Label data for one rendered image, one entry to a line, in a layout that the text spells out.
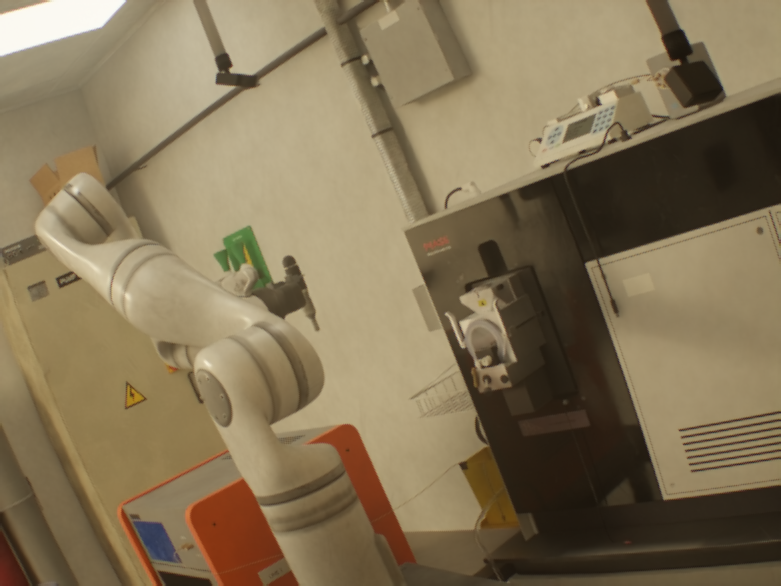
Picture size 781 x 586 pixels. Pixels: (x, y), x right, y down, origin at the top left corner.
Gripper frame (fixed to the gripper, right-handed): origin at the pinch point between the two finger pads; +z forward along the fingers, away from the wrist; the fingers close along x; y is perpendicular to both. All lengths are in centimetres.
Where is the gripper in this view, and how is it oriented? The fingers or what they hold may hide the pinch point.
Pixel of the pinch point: (298, 277)
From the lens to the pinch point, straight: 176.1
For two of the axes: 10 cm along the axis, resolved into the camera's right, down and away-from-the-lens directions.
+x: 8.2, -3.1, -4.7
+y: 3.8, 9.2, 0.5
